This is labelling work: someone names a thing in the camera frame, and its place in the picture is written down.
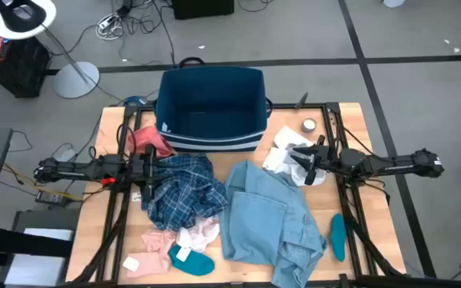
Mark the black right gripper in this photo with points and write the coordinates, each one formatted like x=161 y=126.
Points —
x=326 y=160

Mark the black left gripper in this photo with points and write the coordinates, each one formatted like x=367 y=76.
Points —
x=149 y=172

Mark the blue plaid shirt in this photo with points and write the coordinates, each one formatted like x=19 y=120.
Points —
x=186 y=192

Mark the coral red garment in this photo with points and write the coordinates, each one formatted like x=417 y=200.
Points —
x=150 y=138

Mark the plain pink sock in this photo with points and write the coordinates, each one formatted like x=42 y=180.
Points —
x=156 y=240

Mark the light blue denim jeans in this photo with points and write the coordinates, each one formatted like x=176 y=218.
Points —
x=262 y=216

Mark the pale pink white garment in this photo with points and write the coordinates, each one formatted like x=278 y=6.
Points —
x=200 y=234

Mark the plain teal sock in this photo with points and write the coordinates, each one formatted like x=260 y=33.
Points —
x=338 y=238

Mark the pink sock with white tag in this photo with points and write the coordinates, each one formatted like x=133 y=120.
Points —
x=150 y=265

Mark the teal sock with white tag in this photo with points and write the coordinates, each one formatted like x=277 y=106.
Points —
x=198 y=265

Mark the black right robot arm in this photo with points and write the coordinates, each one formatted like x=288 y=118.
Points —
x=394 y=164

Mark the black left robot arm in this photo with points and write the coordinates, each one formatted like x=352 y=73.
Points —
x=74 y=172

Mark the small white label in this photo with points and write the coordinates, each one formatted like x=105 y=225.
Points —
x=136 y=196

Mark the red tag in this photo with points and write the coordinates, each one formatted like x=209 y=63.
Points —
x=108 y=181

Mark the navy white striped fabric basket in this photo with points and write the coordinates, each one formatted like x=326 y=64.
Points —
x=210 y=100

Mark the small grey adapter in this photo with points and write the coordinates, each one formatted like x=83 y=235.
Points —
x=66 y=154

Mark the black power adapter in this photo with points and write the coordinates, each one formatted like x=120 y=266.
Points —
x=52 y=198

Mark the floor stand with white disc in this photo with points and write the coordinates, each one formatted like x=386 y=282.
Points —
x=76 y=80

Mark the grey cabinet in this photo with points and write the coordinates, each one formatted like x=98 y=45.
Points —
x=38 y=218

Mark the white power strip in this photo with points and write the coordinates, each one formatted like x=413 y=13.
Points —
x=106 y=24

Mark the black box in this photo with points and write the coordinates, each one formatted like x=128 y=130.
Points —
x=202 y=8

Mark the black crate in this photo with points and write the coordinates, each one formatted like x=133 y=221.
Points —
x=22 y=68

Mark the white round object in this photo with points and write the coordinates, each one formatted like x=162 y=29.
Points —
x=394 y=2

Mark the black curved holder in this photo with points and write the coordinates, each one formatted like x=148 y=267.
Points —
x=18 y=18

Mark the black aluminium table frame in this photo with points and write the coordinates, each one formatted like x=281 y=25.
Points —
x=286 y=106

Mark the black angled bracket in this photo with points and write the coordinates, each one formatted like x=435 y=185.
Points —
x=301 y=101

